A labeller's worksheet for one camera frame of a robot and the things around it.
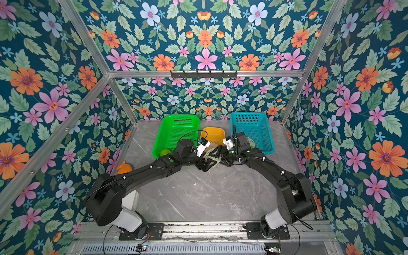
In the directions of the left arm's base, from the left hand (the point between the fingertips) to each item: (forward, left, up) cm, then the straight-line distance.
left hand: (213, 157), depth 81 cm
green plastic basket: (+37, +27, -15) cm, 48 cm away
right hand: (+2, -2, 0) cm, 3 cm away
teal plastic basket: (+36, -35, -17) cm, 53 cm away
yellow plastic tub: (+25, -2, -13) cm, 28 cm away
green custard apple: (+11, +29, -9) cm, 32 cm away
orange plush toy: (+4, +52, -12) cm, 54 cm away
